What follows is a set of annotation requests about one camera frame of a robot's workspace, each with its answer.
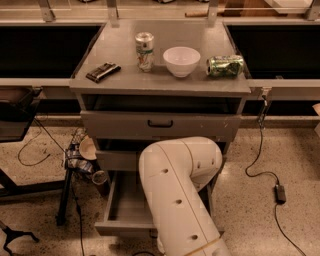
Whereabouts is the small bowl on floor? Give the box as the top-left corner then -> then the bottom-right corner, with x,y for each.
79,136 -> 96,160

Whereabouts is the black power adapter with cable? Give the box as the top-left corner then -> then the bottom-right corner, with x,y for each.
245,96 -> 307,256

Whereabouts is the thin black floor cable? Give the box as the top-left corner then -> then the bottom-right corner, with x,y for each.
16,114 -> 86,256

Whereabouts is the black snack bar packet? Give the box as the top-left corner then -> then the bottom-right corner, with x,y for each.
86,63 -> 121,83

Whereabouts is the grey top drawer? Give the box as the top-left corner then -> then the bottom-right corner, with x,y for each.
81,95 -> 241,141

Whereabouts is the cup on floor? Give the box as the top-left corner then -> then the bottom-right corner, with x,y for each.
92,170 -> 109,196

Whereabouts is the white bowl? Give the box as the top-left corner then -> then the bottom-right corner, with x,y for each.
163,47 -> 201,78

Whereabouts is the dark bin at left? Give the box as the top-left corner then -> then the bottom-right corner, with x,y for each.
0,86 -> 42,143

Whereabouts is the grey bottom drawer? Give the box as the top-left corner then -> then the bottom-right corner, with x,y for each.
95,172 -> 217,239

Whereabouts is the upright white soda can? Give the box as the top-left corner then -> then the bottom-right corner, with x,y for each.
135,32 -> 154,72

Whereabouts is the green soda can lying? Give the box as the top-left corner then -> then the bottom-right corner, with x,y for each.
206,55 -> 244,77

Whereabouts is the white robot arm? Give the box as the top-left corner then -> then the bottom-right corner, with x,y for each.
139,137 -> 231,256

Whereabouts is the grey drawer cabinet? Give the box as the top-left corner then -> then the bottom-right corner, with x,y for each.
68,19 -> 252,201

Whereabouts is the black stand with legs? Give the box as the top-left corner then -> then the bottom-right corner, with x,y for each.
0,169 -> 72,226

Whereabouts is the black tripod foot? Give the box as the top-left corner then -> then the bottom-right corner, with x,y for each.
0,221 -> 40,256

